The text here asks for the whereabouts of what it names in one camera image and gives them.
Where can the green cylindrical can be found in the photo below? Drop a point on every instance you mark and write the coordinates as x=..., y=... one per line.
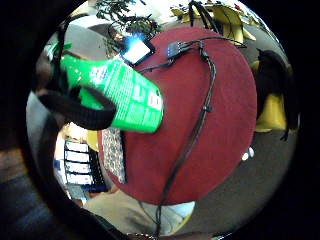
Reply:
x=130, y=95

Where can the green leafy plant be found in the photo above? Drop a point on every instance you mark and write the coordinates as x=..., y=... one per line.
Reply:
x=128, y=20

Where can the yellow chair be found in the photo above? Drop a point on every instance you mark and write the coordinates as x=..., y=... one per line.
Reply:
x=233, y=23
x=274, y=115

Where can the white drawer unit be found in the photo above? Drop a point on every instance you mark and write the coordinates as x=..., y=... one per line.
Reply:
x=79, y=163

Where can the the person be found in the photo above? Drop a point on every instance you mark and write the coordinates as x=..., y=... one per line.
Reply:
x=126, y=211

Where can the patterned cloth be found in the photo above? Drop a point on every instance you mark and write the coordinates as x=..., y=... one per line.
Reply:
x=114, y=155

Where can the black coat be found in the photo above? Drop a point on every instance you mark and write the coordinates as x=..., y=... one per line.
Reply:
x=271, y=75

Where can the small white object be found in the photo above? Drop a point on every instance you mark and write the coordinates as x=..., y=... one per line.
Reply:
x=248, y=154

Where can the black tripod stand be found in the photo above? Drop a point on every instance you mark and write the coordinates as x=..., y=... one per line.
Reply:
x=200, y=15

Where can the black tablet with lit screen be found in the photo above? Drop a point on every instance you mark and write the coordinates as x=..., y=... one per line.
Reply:
x=137, y=51

